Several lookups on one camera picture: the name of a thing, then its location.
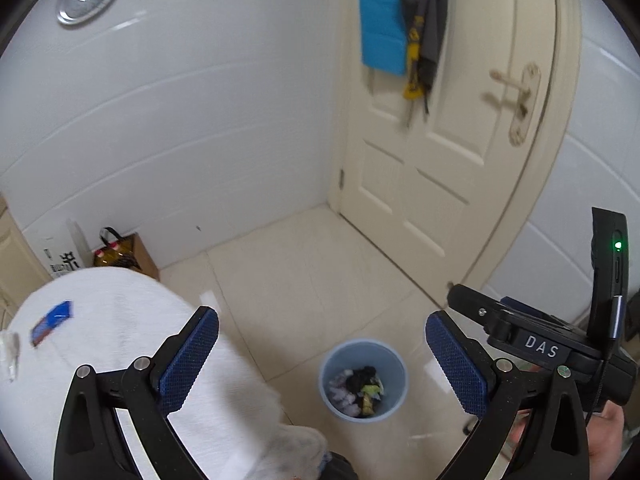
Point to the translucent white plastic bag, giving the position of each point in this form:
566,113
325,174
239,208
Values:
341,390

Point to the blue apron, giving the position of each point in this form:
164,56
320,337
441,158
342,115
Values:
382,20

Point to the light blue waste bin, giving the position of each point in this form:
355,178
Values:
395,370

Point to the person's right hand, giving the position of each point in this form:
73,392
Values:
610,440

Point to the amber oil bottle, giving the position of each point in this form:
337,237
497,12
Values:
120,254
102,257

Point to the green white food packet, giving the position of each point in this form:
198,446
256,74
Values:
372,397

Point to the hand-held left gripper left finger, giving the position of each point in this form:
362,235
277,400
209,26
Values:
192,355

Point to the dark grey apron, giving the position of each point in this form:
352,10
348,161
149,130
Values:
430,20

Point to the cream lower kitchen cabinet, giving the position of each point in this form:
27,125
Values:
15,260

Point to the person's dark pants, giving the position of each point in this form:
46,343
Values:
340,467

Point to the blue wrapper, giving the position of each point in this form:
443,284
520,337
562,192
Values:
52,321

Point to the clear plastic bag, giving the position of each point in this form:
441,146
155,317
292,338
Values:
9,355

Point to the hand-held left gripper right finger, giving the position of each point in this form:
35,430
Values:
457,365

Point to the white rice bag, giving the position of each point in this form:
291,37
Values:
62,255

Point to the cream panel door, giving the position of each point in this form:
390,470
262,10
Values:
450,200

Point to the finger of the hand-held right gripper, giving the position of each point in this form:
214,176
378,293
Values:
517,305
475,305

